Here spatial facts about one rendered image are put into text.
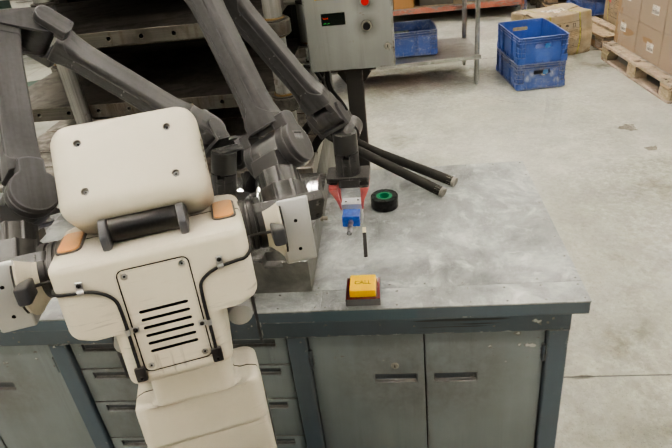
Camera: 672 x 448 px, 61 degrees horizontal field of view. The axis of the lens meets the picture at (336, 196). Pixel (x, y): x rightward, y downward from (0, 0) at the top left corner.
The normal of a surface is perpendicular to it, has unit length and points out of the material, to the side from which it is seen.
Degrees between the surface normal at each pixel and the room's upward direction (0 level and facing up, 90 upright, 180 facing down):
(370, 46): 90
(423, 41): 92
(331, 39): 90
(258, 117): 68
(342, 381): 90
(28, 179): 49
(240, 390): 82
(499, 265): 0
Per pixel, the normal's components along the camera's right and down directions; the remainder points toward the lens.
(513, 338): -0.07, 0.49
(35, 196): 0.61, -0.47
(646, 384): -0.11, -0.87
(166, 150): 0.12, -0.25
